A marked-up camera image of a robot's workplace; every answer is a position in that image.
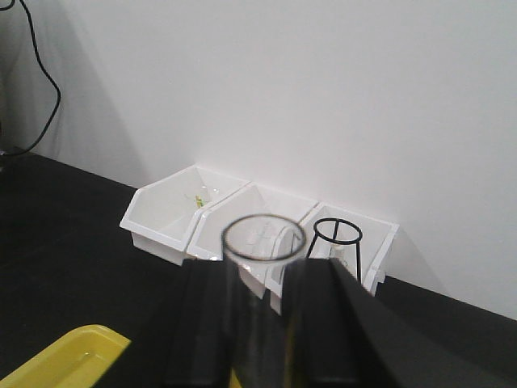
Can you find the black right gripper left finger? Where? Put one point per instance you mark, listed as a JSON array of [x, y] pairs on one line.
[[198, 354]]

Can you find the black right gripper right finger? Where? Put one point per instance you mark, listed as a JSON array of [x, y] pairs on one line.
[[330, 350]]

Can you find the tall clear test tube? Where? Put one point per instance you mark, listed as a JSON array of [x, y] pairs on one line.
[[260, 331]]

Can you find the yellow plastic tray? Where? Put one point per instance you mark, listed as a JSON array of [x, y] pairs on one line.
[[77, 359]]

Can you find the white right storage bin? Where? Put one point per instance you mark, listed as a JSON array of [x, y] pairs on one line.
[[360, 243]]

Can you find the white storage bin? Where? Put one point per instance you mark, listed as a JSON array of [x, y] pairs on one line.
[[252, 199], [162, 221], [360, 243]]

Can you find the white middle storage bin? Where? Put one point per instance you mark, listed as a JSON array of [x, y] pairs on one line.
[[252, 199]]

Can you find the clear glassware in bin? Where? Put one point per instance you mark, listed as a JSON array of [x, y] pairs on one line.
[[268, 238]]

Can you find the white left storage bin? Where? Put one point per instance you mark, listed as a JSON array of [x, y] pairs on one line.
[[162, 221]]

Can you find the yellow green dropper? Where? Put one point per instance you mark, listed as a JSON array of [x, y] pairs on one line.
[[201, 198]]

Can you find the black wire tripod stand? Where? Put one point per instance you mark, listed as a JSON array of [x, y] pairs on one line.
[[327, 229]]

